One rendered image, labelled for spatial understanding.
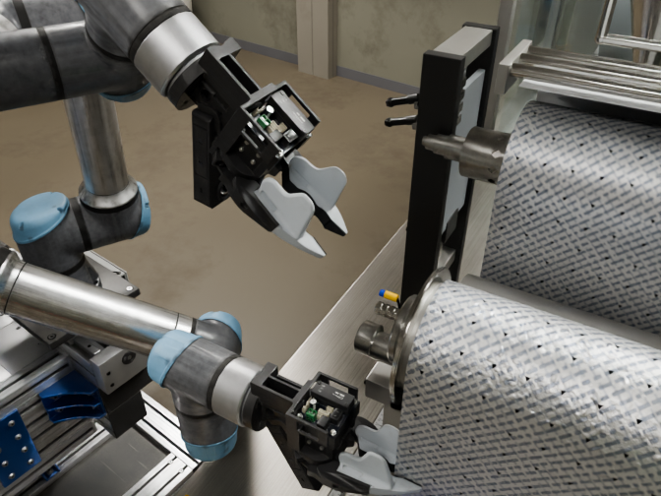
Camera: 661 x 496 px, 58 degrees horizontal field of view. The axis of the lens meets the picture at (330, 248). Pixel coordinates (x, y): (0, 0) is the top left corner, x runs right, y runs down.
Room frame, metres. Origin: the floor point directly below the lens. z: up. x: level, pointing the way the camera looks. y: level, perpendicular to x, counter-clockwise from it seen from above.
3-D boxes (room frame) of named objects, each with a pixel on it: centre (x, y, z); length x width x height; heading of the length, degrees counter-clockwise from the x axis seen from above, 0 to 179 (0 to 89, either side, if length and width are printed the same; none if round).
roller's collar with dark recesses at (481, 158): (0.66, -0.20, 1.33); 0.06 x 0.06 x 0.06; 60
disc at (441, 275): (0.44, -0.09, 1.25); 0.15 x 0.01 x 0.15; 150
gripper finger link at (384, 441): (0.40, -0.07, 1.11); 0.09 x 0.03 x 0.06; 61
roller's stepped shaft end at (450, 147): (0.69, -0.15, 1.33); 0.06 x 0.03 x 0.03; 60
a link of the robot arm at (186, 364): (0.52, 0.17, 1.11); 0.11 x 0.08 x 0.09; 60
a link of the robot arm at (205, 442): (0.53, 0.17, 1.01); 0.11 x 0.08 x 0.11; 3
